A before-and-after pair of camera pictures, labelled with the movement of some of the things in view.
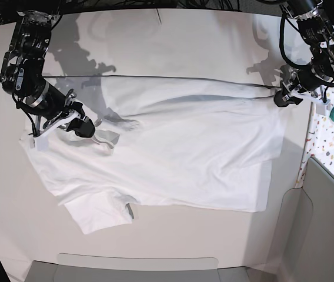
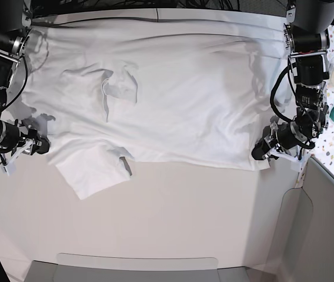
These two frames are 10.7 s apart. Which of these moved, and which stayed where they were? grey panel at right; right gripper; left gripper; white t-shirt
Moved: white t-shirt; right gripper; left gripper
Stayed: grey panel at right
